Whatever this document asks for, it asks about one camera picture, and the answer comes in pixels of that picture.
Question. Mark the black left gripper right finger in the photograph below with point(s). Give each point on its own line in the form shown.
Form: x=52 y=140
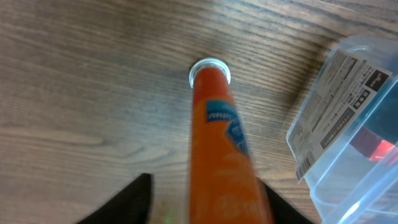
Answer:
x=281 y=211

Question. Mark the clear plastic container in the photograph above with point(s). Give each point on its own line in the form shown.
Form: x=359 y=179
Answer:
x=344 y=136

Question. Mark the orange tablet tube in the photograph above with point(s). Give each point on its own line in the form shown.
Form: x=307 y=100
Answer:
x=223 y=185

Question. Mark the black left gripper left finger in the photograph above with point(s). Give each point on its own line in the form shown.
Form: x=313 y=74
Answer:
x=131 y=205

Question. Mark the red medicine box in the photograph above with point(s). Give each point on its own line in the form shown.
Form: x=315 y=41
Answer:
x=374 y=144

